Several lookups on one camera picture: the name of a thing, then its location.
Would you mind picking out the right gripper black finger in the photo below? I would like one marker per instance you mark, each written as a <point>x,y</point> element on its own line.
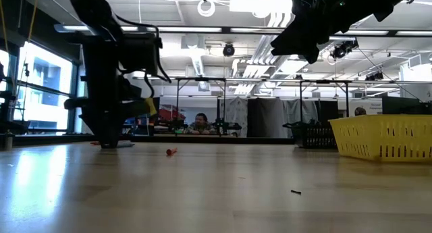
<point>290,40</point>
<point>312,44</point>

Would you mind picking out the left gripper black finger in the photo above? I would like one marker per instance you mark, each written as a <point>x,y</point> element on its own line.
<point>115,131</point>
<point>99,130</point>

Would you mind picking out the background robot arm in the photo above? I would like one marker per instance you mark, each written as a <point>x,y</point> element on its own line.
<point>226,126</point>
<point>177,125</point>

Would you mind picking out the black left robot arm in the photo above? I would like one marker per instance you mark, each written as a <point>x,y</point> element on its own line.
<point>98,23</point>

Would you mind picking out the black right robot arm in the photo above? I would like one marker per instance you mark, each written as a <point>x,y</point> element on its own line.
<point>371,3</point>

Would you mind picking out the yellow paper tag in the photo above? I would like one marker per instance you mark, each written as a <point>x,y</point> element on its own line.
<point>151,108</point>

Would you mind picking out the white ceiling unit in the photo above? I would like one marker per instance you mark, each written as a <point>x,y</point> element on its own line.
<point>263,3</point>

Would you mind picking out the overhead light bar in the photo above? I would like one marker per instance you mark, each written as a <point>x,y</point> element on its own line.
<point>226,29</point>

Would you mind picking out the dark curtain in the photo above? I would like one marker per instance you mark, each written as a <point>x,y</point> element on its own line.
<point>266,118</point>

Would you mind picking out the person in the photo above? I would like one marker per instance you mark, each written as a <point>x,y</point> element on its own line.
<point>360,110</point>
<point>201,122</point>

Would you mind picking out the white patterned curtain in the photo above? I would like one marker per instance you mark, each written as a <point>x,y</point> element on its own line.
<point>238,115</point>

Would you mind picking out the small grey cylinder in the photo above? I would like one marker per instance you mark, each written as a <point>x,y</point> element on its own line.
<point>8,140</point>

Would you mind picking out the black plastic basket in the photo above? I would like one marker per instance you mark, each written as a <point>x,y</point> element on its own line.
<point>314,136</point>

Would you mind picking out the black computer monitor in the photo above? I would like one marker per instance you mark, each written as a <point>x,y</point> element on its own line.
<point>405,106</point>

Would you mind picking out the yellow plastic basket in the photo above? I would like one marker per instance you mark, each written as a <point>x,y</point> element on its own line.
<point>381,138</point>

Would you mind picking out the small black crayon fragment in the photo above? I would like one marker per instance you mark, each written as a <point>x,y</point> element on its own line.
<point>296,192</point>

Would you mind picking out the window with dark frame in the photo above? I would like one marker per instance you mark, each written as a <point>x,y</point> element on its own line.
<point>72,91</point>

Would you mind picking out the black background rig frame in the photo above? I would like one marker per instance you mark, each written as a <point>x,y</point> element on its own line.
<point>177,101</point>
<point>301,98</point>

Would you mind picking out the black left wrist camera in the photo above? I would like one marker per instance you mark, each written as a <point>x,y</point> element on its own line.
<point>140,54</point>

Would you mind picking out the black round overhead camera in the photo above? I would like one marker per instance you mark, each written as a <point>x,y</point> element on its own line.
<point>229,50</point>

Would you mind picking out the black aluminium table frame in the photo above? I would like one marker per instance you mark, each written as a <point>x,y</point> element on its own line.
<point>202,139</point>

